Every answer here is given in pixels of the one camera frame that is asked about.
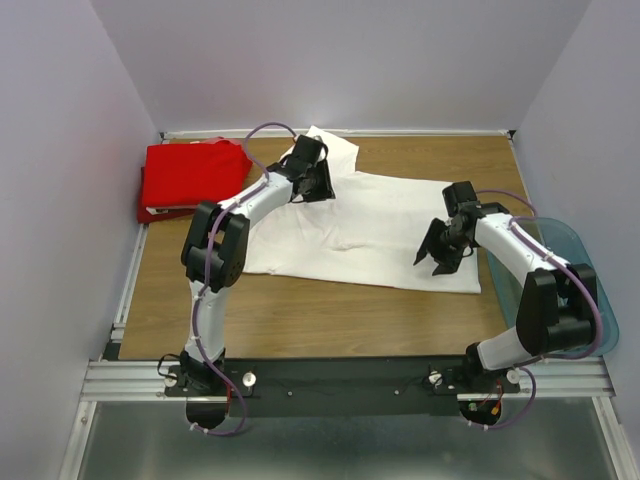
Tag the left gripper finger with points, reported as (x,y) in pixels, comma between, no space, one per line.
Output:
(323,189)
(305,190)

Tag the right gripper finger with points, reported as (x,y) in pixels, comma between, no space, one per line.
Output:
(448,263)
(433,244)

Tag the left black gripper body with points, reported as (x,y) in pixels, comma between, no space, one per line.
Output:
(319,188)

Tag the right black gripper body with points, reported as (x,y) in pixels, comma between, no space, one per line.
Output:
(449,246)

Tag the white t shirt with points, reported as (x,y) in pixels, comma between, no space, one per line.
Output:
(368,234)

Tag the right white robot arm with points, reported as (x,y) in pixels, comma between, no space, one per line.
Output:
(558,314)

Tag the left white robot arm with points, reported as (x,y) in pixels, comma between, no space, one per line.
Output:
(215,250)

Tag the teal plastic bin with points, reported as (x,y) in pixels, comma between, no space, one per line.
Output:
(564,242)

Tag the folded red t shirt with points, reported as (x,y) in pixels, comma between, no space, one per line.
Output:
(177,177)

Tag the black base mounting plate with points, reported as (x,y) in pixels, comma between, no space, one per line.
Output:
(332,387)

